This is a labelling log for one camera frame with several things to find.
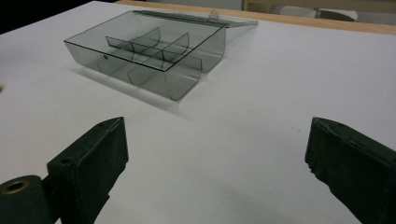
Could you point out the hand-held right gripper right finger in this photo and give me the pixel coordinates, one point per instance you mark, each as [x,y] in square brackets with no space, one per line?
[355,168]

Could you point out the clear grey plastic compartment box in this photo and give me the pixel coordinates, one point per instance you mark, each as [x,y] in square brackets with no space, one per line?
[146,53]

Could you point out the white cloth bundle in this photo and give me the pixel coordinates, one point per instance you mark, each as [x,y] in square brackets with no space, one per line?
[320,13]

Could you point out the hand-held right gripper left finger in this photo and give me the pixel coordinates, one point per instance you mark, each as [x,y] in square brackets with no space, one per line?
[90,168]

